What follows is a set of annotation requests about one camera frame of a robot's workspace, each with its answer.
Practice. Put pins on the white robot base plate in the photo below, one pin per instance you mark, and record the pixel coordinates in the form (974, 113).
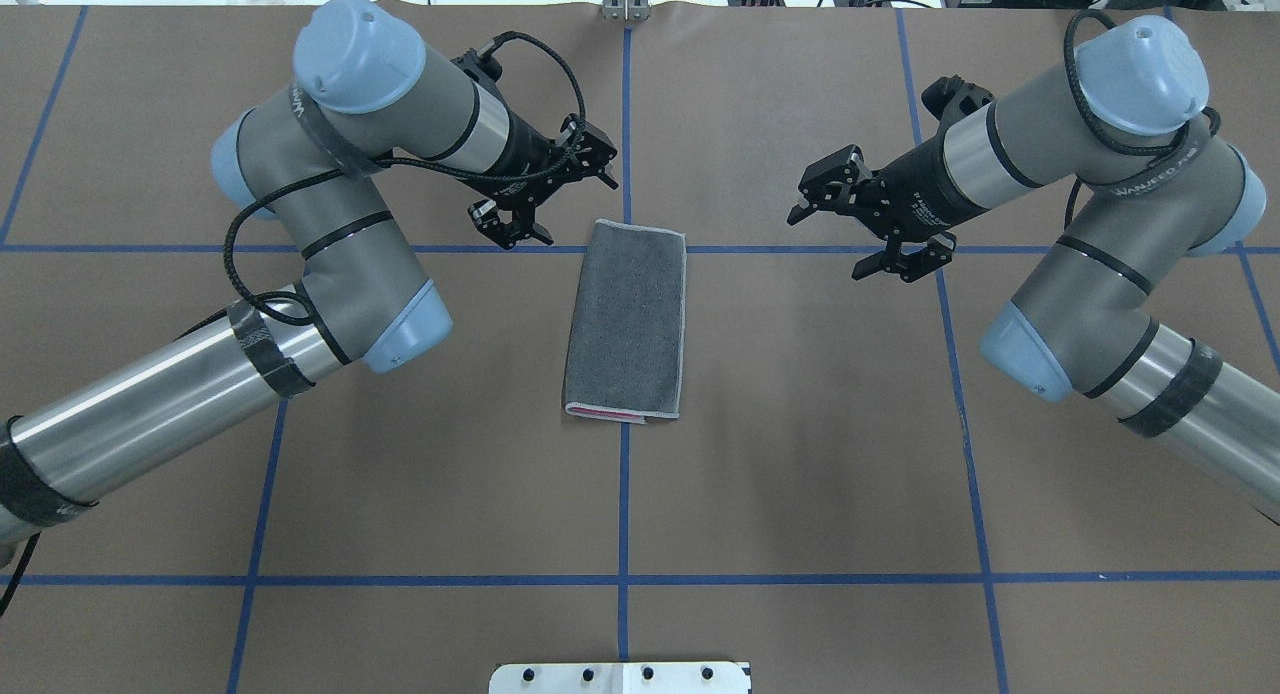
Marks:
(623, 677)

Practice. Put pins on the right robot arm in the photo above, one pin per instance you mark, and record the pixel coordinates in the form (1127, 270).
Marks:
(1125, 114)

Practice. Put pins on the pink square towel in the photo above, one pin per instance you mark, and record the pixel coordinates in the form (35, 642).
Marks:
(625, 359)

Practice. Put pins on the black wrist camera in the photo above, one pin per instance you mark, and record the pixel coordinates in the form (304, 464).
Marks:
(479, 66)
(951, 98)

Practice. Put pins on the brown paper table cover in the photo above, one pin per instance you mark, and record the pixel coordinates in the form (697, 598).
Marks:
(682, 432)

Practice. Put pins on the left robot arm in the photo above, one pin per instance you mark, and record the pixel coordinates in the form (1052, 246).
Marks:
(323, 274)

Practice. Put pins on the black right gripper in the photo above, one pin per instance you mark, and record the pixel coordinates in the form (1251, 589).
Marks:
(915, 188)

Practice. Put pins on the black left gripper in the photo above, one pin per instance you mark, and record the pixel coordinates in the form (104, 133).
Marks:
(518, 166)

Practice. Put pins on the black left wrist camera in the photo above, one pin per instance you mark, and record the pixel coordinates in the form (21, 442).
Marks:
(479, 66)

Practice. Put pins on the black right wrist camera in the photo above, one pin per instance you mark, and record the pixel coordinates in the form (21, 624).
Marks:
(951, 98)

